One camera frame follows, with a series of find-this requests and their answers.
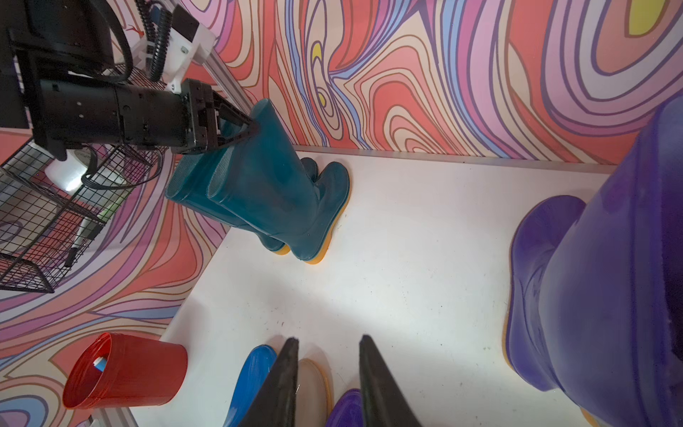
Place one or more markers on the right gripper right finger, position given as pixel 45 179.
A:
pixel 382 401

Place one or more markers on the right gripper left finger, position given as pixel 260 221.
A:
pixel 275 403

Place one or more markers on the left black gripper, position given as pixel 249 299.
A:
pixel 72 113

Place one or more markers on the teal boot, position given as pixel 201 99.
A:
pixel 189 188
pixel 263 182

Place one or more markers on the dark purple boot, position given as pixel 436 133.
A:
pixel 596 295

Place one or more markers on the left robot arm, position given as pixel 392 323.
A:
pixel 172 40

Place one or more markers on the purple boot front left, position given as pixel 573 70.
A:
pixel 348 411

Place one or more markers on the beige boot front left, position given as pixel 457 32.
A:
pixel 313 395

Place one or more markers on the blue boot front left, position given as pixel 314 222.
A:
pixel 251 378

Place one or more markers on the red cup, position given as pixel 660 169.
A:
pixel 140 372

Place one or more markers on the white tape roll in basket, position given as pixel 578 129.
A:
pixel 67 174

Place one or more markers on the white marker in basket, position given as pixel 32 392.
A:
pixel 89 229

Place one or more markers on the blue marker in cup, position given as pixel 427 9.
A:
pixel 100 363

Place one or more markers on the black wire basket left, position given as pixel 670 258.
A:
pixel 39 221

